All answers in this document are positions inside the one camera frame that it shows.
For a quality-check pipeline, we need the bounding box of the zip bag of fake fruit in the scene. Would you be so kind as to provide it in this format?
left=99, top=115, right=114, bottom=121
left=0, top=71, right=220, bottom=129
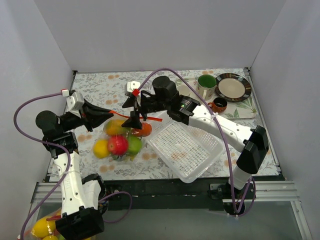
left=92, top=110, right=163, bottom=161

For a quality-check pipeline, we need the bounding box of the white plastic basket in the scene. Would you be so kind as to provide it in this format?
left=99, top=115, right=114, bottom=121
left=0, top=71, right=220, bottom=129
left=146, top=111, right=225, bottom=184

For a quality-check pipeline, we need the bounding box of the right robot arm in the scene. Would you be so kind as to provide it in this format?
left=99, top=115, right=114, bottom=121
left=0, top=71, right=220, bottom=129
left=122, top=76, right=269, bottom=199

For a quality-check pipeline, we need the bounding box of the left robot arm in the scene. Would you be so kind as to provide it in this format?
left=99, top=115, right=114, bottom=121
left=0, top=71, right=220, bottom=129
left=35, top=96, right=113, bottom=240

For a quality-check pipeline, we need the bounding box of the cream mug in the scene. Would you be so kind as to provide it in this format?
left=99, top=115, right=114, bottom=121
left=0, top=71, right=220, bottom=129
left=176, top=84, right=191, bottom=97

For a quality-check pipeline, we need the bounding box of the green inside floral mug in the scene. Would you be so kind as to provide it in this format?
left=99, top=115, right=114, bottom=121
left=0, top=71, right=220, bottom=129
left=196, top=74, right=217, bottom=101

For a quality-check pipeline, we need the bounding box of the small brown cup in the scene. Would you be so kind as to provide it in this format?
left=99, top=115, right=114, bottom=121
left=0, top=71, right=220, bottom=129
left=208, top=97, right=228, bottom=114

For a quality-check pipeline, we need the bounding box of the striped rim plate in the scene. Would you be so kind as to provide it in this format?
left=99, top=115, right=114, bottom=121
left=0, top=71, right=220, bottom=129
left=215, top=73, right=252, bottom=103

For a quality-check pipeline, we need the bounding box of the floral serving tray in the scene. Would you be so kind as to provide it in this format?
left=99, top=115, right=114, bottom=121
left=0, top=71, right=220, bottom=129
left=185, top=77, right=257, bottom=119

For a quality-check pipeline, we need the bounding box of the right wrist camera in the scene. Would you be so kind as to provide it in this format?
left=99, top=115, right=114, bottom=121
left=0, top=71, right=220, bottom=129
left=124, top=81, right=141, bottom=97

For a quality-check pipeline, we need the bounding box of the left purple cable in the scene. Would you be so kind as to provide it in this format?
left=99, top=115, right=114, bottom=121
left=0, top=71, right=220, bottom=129
left=13, top=91, right=133, bottom=240

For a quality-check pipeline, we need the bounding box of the purple cable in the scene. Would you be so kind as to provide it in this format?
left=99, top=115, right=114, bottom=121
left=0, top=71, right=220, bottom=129
left=132, top=67, right=257, bottom=217
left=13, top=91, right=133, bottom=240

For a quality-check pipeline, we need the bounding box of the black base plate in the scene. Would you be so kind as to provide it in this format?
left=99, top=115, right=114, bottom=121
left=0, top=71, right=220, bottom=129
left=44, top=172, right=286, bottom=212

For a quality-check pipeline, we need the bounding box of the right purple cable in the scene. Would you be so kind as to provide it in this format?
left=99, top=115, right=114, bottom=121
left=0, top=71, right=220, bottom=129
left=132, top=67, right=257, bottom=217

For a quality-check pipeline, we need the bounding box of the aluminium front rail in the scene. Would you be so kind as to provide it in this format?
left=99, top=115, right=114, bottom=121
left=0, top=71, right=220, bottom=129
left=31, top=181, right=300, bottom=203

